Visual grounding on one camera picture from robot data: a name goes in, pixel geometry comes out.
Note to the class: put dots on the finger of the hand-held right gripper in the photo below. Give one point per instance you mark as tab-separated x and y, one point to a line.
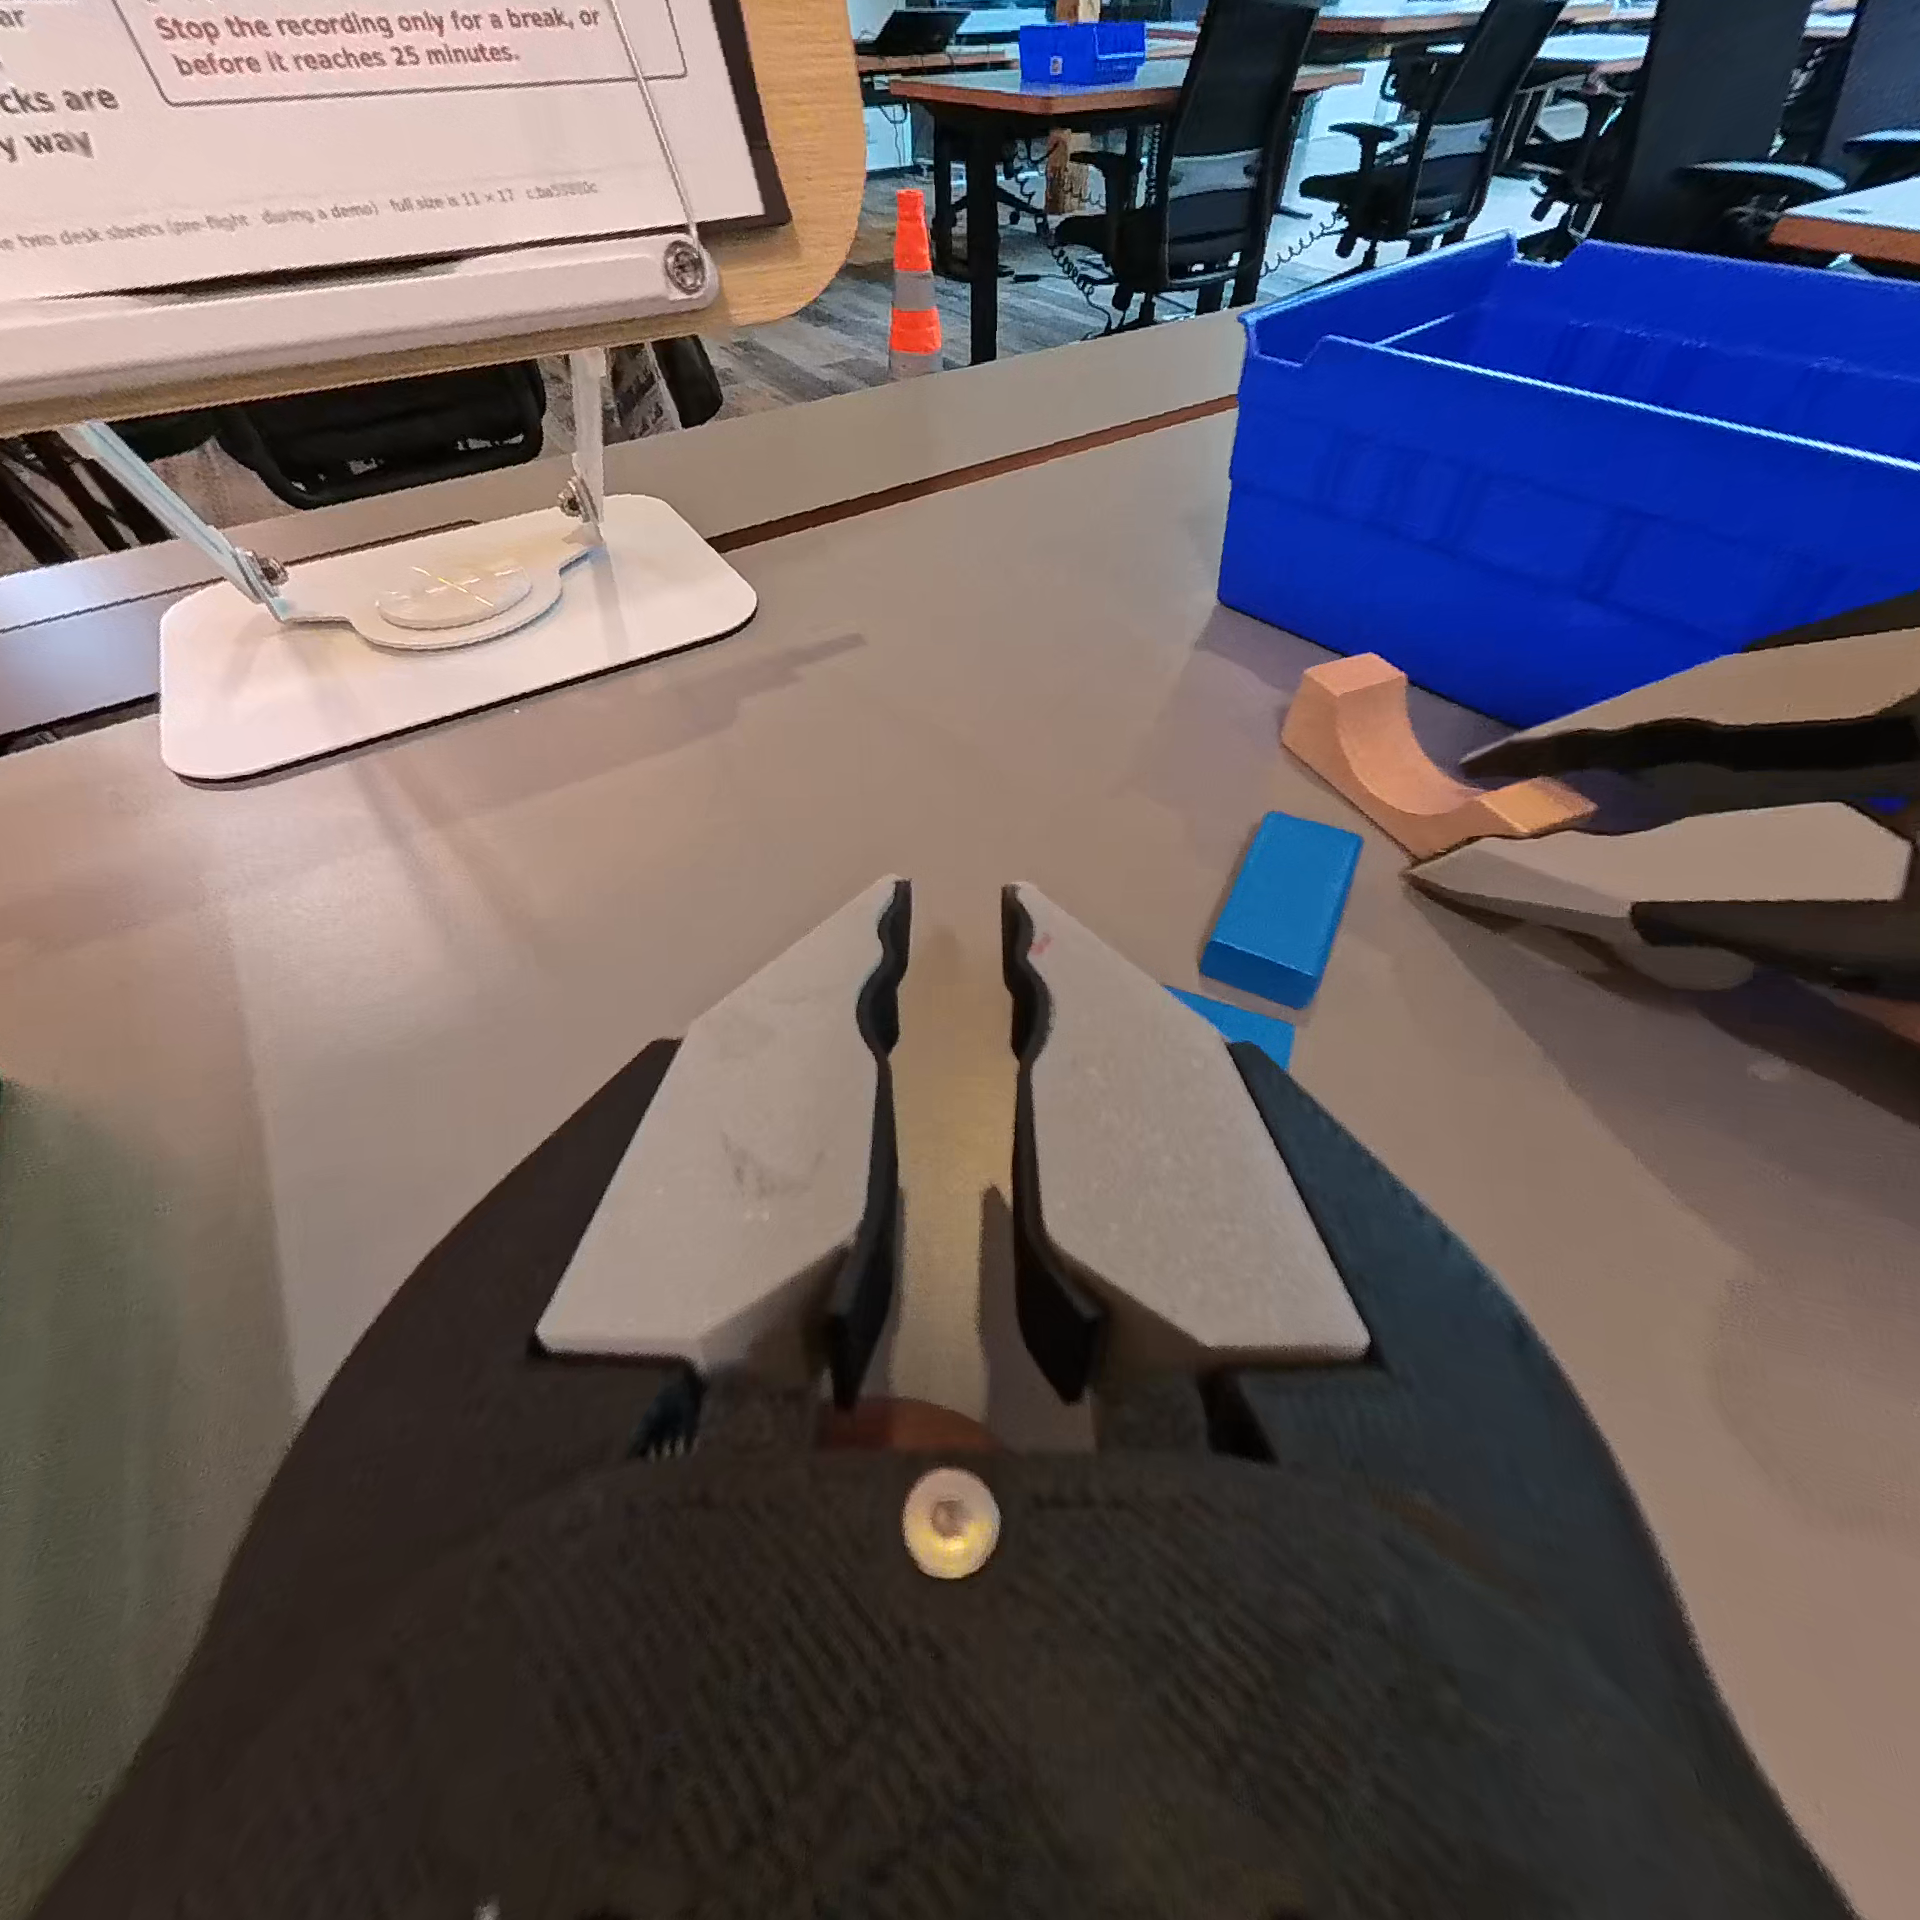
1755	690
1650	862

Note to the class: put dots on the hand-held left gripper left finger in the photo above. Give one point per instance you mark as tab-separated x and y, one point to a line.
720	1184

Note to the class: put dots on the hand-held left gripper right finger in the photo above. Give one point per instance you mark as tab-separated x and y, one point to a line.
1185	1184

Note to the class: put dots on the blue rectangular block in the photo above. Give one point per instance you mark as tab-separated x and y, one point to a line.
1252	1028
1283	908

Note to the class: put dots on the blue plastic bin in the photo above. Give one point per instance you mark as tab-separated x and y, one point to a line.
1574	525

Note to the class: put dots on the wooden arch block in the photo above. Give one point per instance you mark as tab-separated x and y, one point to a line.
1395	780

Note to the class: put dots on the black office chair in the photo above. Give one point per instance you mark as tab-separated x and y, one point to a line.
1215	164
1724	121
1440	135
390	428

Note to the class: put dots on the white document stand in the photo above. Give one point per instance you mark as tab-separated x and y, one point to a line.
450	675

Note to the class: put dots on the wooden background table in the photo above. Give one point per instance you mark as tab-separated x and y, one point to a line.
1125	91

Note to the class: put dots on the orange traffic cone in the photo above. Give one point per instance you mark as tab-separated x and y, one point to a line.
914	301

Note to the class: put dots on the small blue storage bin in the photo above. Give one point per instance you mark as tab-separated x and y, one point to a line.
1081	52

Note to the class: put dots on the wooden backing board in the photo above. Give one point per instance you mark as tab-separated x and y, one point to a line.
819	151

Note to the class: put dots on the printed instruction sheet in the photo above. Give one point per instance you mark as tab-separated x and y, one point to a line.
374	135

